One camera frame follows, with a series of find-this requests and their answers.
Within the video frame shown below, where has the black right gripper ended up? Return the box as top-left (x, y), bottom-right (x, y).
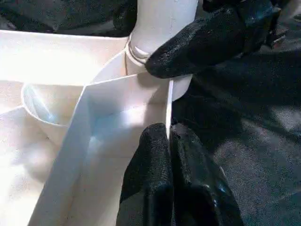
top-left (144, 0), bottom-right (301, 80)

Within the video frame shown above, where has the black work surface mat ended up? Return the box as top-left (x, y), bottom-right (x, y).
top-left (0, 0), bottom-right (301, 226)

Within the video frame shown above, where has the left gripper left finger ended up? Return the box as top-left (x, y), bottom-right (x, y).
top-left (116, 122), bottom-right (176, 226)

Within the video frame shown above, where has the white plastic table top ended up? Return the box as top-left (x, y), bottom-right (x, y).
top-left (0, 29), bottom-right (193, 226)

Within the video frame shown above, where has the white plastic table leg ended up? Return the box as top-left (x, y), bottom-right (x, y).
top-left (128, 0), bottom-right (200, 64)

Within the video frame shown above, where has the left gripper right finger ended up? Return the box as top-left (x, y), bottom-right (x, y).
top-left (169, 122), bottom-right (245, 226)

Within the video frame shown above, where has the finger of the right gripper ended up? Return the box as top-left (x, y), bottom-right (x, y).
top-left (112, 0), bottom-right (138, 37)

